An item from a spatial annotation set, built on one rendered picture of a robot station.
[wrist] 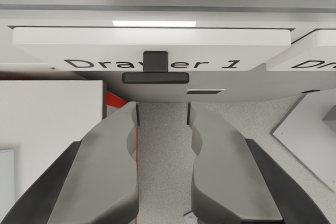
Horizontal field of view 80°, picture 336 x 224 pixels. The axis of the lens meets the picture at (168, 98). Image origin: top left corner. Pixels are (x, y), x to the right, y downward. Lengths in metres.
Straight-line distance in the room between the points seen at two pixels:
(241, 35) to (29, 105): 0.36
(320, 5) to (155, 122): 0.99
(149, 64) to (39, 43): 0.11
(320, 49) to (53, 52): 0.30
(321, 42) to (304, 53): 0.03
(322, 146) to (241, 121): 0.45
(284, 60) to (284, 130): 0.99
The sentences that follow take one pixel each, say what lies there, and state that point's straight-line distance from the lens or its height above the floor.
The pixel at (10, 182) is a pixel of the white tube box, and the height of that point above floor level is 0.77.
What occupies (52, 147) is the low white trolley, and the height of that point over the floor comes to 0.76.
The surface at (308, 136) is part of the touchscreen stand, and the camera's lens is 1.36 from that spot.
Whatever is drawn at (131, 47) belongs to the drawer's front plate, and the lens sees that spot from 0.22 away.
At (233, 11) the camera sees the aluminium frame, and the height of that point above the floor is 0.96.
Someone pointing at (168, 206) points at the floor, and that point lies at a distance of 1.21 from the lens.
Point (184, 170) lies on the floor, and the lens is 1.16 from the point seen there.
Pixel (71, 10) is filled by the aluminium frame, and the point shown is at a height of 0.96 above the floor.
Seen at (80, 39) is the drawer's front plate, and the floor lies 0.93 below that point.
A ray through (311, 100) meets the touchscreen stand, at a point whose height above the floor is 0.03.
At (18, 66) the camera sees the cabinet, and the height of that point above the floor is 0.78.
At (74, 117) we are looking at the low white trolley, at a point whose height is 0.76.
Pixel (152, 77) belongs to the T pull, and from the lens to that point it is 0.22.
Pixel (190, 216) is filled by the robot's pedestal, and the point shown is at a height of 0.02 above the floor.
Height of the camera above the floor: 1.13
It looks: 83 degrees down
